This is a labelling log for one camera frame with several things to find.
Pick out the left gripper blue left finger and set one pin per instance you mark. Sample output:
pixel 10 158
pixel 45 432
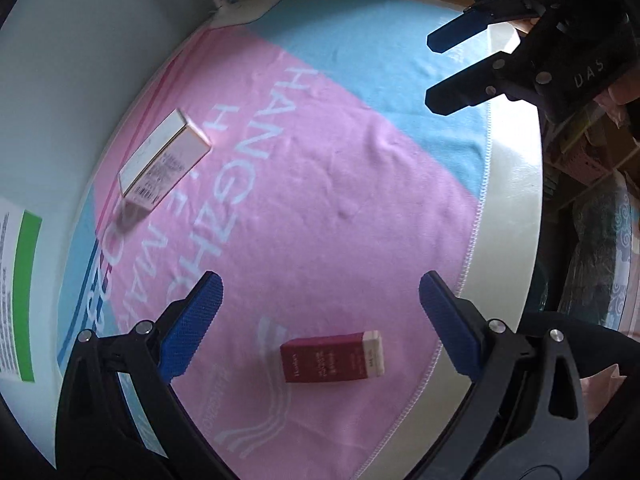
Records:
pixel 187 322

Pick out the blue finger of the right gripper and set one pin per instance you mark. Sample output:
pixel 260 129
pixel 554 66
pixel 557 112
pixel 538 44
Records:
pixel 464 27
pixel 476 84

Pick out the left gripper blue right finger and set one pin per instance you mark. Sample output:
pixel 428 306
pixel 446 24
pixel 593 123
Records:
pixel 457 322

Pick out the maroon small box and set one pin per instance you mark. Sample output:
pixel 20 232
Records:
pixel 342 358

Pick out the long white pink box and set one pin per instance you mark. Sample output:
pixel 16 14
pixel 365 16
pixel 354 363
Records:
pixel 172 149

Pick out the green pattern poster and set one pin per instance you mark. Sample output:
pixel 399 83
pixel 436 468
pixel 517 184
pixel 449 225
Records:
pixel 19 236

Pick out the pink and blue towel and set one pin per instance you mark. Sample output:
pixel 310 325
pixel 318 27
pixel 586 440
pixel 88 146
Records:
pixel 330 189

